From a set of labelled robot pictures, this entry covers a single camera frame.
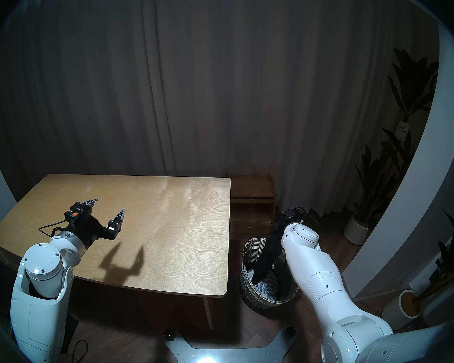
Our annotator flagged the grey white striped garment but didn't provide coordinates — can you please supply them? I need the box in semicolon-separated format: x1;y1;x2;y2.
255;271;281;301

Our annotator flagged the woven wicker laundry hamper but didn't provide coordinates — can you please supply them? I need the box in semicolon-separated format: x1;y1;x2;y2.
241;237;299;310

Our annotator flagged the black floor cable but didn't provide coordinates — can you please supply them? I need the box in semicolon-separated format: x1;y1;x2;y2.
66;340;89;363

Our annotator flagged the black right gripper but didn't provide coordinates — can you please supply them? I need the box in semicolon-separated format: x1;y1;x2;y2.
277;206;309;231

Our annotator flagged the small wooden nightstand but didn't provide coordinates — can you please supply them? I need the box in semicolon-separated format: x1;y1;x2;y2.
227;174;276;235

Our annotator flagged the light wooden table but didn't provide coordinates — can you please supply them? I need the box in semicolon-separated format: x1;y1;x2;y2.
0;174;231;330

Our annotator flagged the tall leafy plant with tag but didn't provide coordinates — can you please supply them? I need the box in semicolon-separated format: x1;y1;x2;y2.
354;48;439;223

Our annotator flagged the white pot with brown soil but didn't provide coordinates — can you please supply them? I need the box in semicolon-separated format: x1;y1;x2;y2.
382;289;421;331

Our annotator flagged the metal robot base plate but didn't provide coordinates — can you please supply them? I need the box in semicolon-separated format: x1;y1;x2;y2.
164;328;298;363

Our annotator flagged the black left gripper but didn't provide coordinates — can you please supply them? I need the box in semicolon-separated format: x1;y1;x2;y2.
68;198;126;249

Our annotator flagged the long grey curtain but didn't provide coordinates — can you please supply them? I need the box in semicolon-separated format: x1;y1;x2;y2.
0;0;418;217

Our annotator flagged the black knit sweater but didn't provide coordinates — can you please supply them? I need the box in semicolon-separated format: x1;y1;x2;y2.
250;213;289;284

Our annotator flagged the white pot of tall plant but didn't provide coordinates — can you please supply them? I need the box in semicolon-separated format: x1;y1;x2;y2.
344;212;370;246

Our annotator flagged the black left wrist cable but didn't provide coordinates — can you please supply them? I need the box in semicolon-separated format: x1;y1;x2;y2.
39;222;67;238

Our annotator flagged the dark leafy plant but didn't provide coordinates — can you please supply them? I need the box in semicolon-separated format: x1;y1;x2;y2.
412;209;454;302

